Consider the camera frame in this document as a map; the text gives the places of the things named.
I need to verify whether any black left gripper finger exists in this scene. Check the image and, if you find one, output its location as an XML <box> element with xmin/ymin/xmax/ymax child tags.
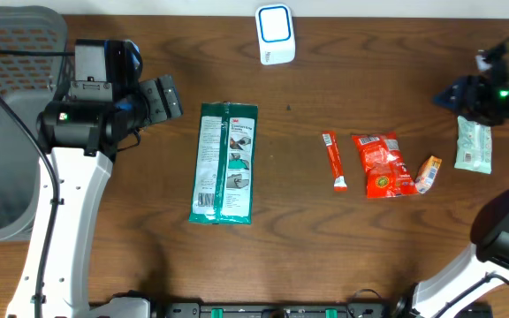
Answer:
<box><xmin>166</xmin><ymin>101</ymin><xmax>183</xmax><ymax>119</ymax></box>
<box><xmin>157</xmin><ymin>75</ymin><xmax>179</xmax><ymax>104</ymax></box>

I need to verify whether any pale mint wipes packet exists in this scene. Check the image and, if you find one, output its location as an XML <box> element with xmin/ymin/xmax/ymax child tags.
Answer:
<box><xmin>454</xmin><ymin>116</ymin><xmax>492</xmax><ymax>174</ymax></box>

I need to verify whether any small orange white packet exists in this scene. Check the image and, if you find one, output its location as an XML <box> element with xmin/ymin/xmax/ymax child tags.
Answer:
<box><xmin>414</xmin><ymin>155</ymin><xmax>442</xmax><ymax>193</ymax></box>

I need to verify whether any orange-red snack bag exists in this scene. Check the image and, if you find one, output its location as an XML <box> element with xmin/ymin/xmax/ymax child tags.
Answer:
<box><xmin>352</xmin><ymin>132</ymin><xmax>419</xmax><ymax>199</ymax></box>

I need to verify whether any green white packet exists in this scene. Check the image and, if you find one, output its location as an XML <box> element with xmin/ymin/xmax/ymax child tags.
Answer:
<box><xmin>188</xmin><ymin>102</ymin><xmax>258</xmax><ymax>224</ymax></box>

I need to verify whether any thin red stick packet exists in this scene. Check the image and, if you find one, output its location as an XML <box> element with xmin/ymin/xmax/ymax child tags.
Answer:
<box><xmin>322</xmin><ymin>131</ymin><xmax>347</xmax><ymax>192</ymax></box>

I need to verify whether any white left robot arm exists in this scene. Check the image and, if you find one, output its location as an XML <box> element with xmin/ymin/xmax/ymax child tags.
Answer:
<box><xmin>6</xmin><ymin>75</ymin><xmax>182</xmax><ymax>317</ymax></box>

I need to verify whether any white barcode scanner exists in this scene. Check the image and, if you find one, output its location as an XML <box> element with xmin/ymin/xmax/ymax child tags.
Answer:
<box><xmin>254</xmin><ymin>4</ymin><xmax>296</xmax><ymax>65</ymax></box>

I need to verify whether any grey mesh plastic basket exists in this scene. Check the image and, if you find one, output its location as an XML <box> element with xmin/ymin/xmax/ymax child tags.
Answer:
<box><xmin>0</xmin><ymin>6</ymin><xmax>73</xmax><ymax>241</ymax></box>

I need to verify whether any black mounting rail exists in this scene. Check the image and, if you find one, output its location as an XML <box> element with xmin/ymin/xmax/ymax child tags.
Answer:
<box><xmin>88</xmin><ymin>302</ymin><xmax>492</xmax><ymax>318</ymax></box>

